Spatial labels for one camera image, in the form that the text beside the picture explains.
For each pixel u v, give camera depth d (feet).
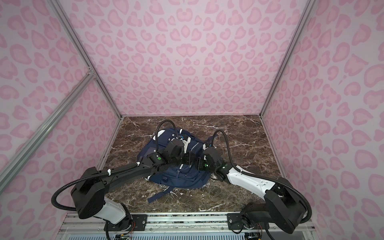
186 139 2.46
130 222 2.21
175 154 2.11
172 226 2.37
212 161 2.14
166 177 2.63
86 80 2.83
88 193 1.39
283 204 1.35
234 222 2.41
